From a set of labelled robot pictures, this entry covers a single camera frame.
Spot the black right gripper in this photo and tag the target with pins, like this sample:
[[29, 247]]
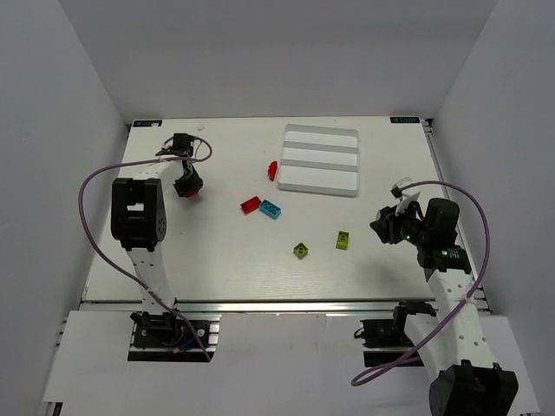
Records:
[[381, 228]]

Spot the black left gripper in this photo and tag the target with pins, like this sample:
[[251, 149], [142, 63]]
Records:
[[186, 185]]

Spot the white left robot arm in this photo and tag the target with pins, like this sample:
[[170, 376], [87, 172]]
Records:
[[139, 221]]

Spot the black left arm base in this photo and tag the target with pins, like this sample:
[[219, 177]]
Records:
[[166, 331]]

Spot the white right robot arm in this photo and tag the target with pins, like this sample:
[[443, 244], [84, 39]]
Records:
[[466, 378]]

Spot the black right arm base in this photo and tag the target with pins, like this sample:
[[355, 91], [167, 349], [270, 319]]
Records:
[[389, 333]]

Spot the blue label left corner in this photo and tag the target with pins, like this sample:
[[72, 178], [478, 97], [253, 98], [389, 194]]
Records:
[[146, 123]]

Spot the blue label corner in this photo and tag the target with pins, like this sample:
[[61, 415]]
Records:
[[404, 120], [146, 123]]

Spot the blue lego brick long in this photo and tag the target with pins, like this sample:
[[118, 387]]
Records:
[[269, 209]]

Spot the blue label right corner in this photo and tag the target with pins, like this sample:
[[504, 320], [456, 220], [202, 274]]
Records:
[[404, 120]]

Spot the white three-compartment tray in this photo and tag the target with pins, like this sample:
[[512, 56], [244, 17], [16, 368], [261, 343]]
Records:
[[320, 160]]

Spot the green lego brick square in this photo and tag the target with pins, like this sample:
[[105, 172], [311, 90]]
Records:
[[300, 250]]

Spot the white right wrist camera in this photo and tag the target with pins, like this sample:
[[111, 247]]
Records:
[[406, 193]]

